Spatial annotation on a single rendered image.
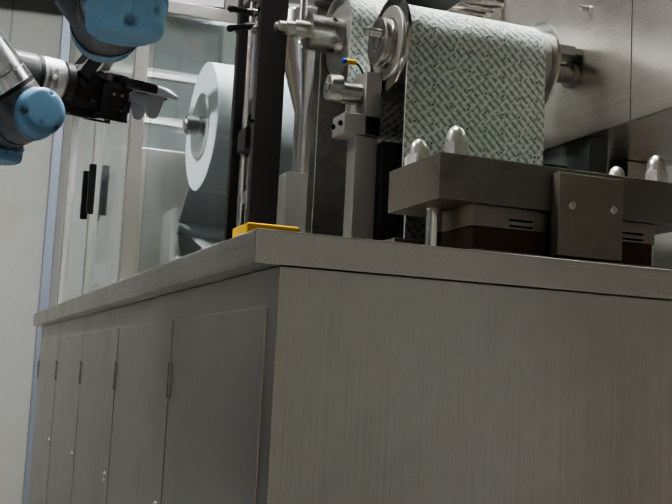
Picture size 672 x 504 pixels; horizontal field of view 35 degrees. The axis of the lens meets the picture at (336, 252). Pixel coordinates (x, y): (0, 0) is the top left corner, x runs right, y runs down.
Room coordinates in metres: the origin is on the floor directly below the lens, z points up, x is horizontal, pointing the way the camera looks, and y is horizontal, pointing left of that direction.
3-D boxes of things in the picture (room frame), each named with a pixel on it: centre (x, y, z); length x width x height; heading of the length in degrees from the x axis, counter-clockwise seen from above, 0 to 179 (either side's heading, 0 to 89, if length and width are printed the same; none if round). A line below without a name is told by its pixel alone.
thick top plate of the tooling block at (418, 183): (1.49, -0.28, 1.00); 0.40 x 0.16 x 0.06; 111
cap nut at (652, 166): (1.51, -0.45, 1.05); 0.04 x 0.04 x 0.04
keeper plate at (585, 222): (1.41, -0.33, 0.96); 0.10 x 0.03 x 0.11; 111
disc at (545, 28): (1.69, -0.31, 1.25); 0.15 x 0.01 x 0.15; 21
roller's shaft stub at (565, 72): (1.71, -0.34, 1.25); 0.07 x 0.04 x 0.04; 111
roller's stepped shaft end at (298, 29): (1.81, 0.10, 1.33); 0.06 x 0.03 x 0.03; 111
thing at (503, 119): (1.59, -0.20, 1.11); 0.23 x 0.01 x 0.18; 111
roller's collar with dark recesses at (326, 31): (1.83, 0.04, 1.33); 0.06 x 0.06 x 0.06; 21
